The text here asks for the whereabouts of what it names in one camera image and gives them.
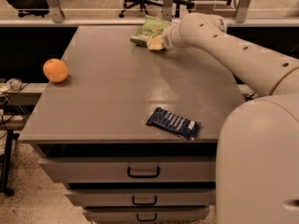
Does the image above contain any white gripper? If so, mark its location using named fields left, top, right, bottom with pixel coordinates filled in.
left=147, top=24, right=187, bottom=50

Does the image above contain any green jalapeno chip bag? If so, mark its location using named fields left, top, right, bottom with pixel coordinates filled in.
left=130, top=16, right=172, bottom=47

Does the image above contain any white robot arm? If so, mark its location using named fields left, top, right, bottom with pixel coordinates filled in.
left=147, top=13, right=299, bottom=224

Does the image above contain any blue rxbar blueberry bar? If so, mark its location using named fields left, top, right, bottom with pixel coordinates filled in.
left=147, top=107, right=201, bottom=140

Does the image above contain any black office chair centre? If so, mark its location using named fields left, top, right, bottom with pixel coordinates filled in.
left=119, top=0, right=194, bottom=21

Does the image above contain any grey drawer cabinet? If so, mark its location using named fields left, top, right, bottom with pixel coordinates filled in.
left=18, top=24, right=247, bottom=224

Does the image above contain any orange fruit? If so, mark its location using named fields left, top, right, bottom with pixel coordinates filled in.
left=43, top=59, right=68, bottom=83

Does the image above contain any crumpled plastic wrap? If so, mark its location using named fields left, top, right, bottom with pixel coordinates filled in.
left=7, top=78, right=22, bottom=91

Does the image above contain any top grey drawer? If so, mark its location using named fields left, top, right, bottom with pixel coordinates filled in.
left=38, top=157, right=216, bottom=183

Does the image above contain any grey drawer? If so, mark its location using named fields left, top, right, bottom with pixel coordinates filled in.
left=82, top=206, right=209, bottom=222
left=38, top=157, right=216, bottom=183
left=65, top=189, right=216, bottom=207

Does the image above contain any middle grey drawer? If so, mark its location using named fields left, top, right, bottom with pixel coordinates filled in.
left=65, top=189, right=216, bottom=207

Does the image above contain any bottom grey drawer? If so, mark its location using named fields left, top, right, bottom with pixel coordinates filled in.
left=82, top=206, right=209, bottom=222

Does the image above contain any black stand left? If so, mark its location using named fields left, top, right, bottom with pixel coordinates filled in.
left=0, top=129, right=20, bottom=197

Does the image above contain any metal railing frame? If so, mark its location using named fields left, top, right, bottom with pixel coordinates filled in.
left=0, top=0, right=299, bottom=26

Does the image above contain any black top drawer handle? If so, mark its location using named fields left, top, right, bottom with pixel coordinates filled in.
left=127, top=167, right=160, bottom=178

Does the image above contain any black drawer handle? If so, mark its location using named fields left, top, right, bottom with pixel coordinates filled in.
left=132, top=196, right=157, bottom=206
left=127, top=167, right=160, bottom=178
left=135, top=214, right=157, bottom=222

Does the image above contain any black middle drawer handle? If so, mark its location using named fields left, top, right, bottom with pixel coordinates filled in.
left=132, top=196, right=157, bottom=206

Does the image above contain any black bottom drawer handle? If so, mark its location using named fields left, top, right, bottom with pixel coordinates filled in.
left=135, top=214, right=157, bottom=222

